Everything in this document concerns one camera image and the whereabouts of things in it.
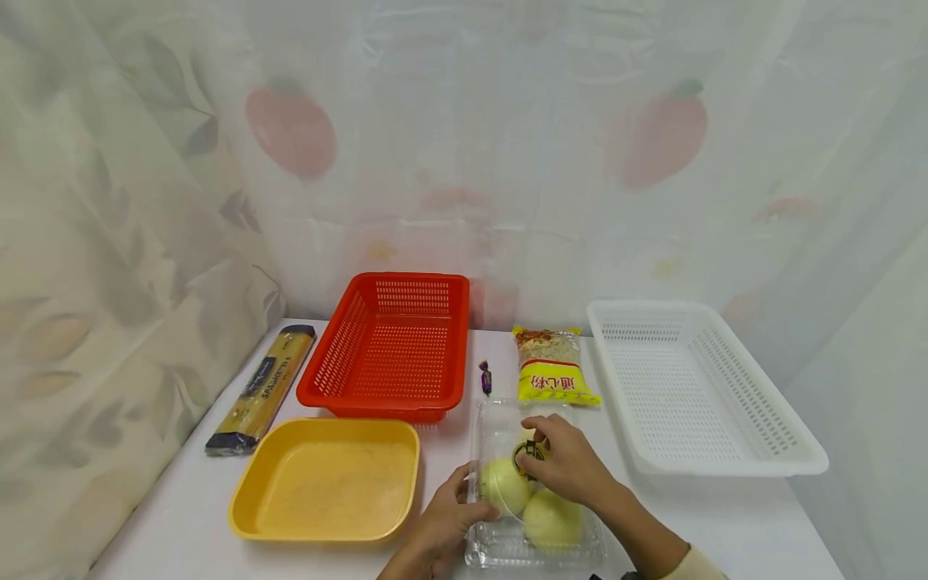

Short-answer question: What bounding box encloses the person's left hand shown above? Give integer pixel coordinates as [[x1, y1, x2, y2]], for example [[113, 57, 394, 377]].
[[377, 462, 502, 580]]

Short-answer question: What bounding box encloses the person's right hand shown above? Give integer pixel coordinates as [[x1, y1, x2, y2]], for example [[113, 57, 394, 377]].
[[515, 414, 619, 513]]

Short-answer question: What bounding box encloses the clear plastic clamshell box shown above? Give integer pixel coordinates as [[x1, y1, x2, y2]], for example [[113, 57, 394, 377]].
[[464, 398, 609, 570]]

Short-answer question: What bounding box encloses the pale round bun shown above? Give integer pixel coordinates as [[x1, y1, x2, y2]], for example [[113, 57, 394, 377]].
[[522, 487, 586, 549], [481, 458, 535, 517]]

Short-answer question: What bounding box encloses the yellow macaroni packet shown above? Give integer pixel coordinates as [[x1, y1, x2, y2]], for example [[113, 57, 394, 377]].
[[512, 325, 602, 407]]

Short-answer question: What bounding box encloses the yellow plastic tray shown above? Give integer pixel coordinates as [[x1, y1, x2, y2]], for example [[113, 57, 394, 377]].
[[228, 417, 421, 545]]

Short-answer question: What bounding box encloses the white plastic basket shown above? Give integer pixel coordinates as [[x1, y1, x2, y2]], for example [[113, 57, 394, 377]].
[[586, 300, 831, 478]]

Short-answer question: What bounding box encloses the red plastic basket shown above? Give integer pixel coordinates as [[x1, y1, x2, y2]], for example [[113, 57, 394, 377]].
[[296, 272, 471, 424]]

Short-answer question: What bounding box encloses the spaghetti packet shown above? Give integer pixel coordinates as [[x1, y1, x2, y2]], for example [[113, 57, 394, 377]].
[[205, 325, 317, 457]]

